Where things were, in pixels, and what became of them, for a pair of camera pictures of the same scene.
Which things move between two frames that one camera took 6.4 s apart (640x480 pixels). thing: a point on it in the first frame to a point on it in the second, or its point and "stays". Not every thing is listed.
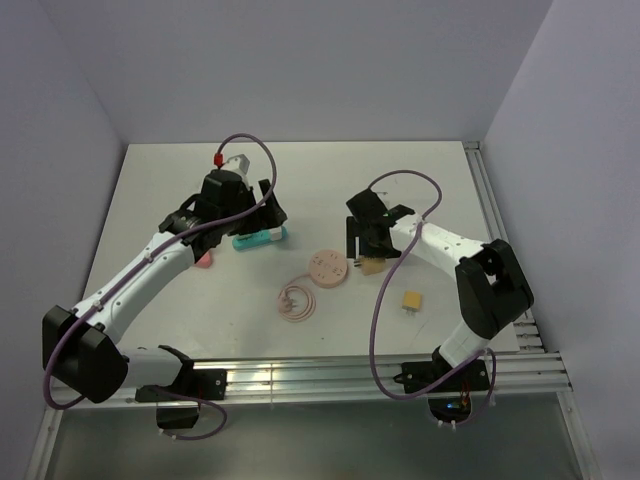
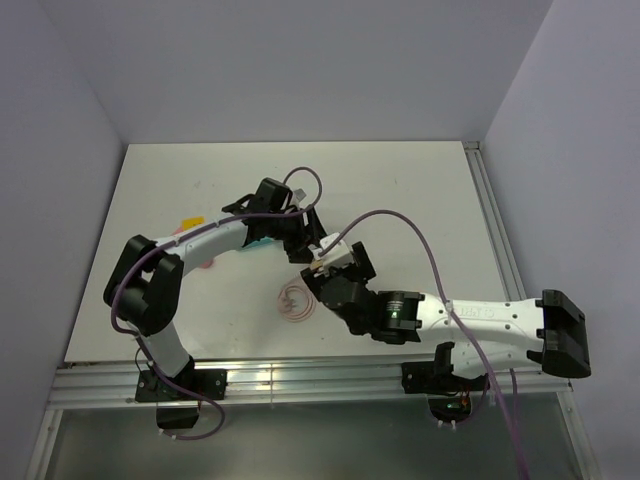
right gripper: [356, 230] to [365, 270]
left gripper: [271, 215] to [298, 250]
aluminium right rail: [495, 229] stays
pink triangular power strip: [206, 261] stays
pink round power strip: [297, 301] stays
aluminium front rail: [336, 378] stays
